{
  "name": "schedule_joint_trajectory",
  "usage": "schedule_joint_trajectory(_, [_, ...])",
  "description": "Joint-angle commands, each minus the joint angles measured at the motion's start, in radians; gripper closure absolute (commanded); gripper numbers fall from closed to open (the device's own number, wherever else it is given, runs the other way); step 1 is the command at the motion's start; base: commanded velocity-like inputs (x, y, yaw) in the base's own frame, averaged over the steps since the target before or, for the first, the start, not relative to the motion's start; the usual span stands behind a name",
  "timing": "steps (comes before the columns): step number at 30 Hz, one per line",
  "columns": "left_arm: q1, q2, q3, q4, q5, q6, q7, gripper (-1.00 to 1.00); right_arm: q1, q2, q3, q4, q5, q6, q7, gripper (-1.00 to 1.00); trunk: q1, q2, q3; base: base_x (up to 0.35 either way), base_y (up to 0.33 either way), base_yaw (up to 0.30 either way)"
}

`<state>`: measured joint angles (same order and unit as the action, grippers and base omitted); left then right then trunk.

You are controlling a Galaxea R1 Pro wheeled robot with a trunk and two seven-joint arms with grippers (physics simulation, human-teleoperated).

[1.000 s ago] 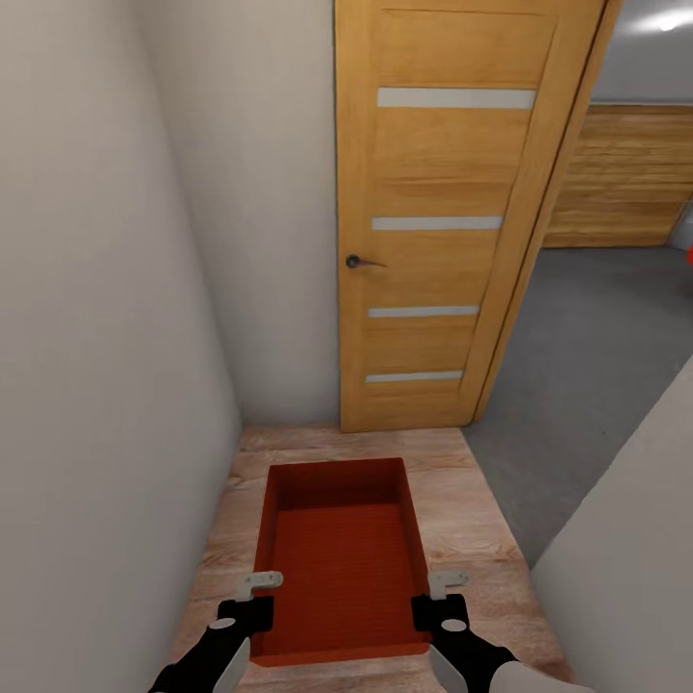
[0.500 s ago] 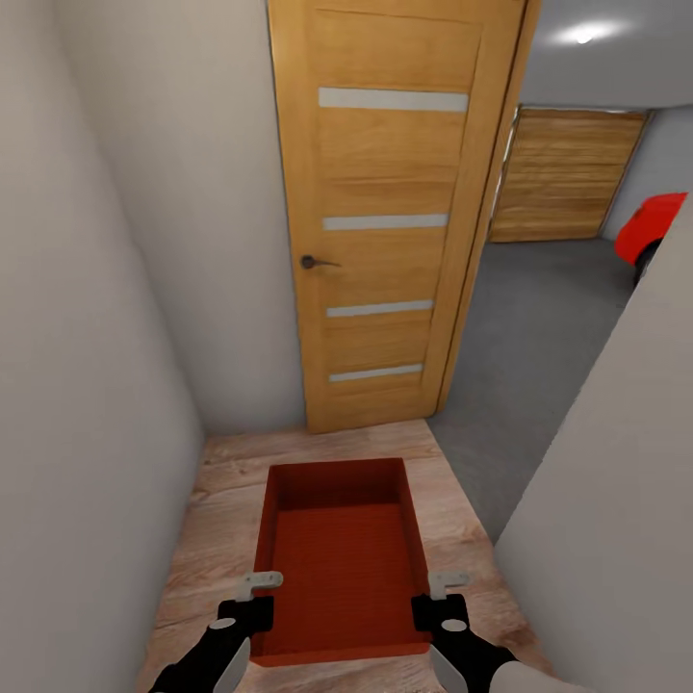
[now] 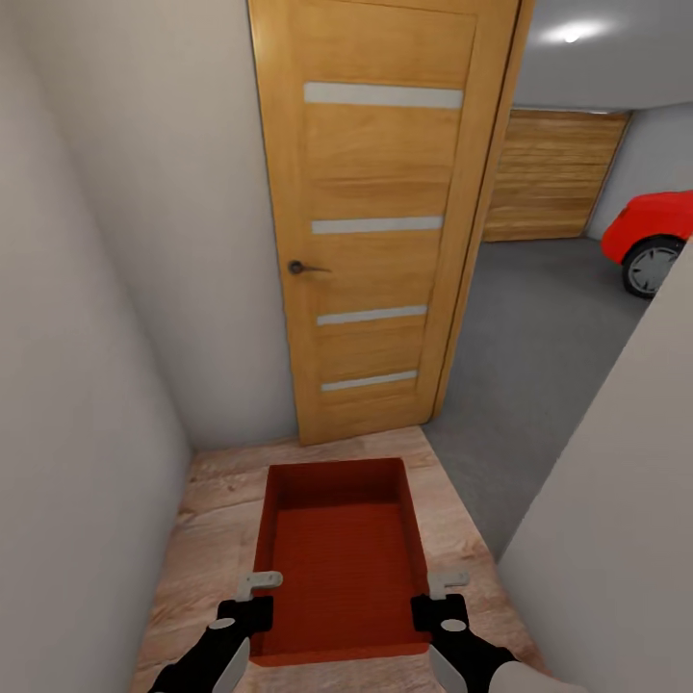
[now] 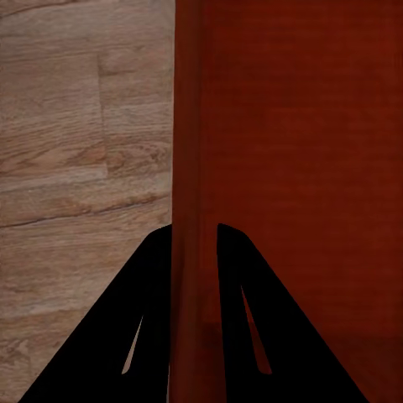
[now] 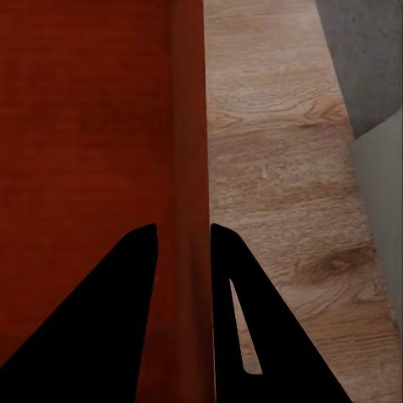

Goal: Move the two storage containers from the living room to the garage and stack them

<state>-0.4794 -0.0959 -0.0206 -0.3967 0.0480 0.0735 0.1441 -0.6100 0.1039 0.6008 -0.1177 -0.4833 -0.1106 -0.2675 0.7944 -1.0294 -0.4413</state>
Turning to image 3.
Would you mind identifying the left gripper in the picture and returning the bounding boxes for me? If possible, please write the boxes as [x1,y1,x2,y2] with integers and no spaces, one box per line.
[218,596,273,633]

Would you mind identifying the storage box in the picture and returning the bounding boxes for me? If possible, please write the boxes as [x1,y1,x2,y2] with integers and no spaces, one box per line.
[249,457,431,667]

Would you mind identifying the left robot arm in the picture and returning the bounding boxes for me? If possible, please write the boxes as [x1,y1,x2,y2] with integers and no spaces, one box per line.
[148,571,283,693]

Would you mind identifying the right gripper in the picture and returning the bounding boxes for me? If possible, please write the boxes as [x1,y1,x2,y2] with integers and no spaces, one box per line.
[411,594,470,629]

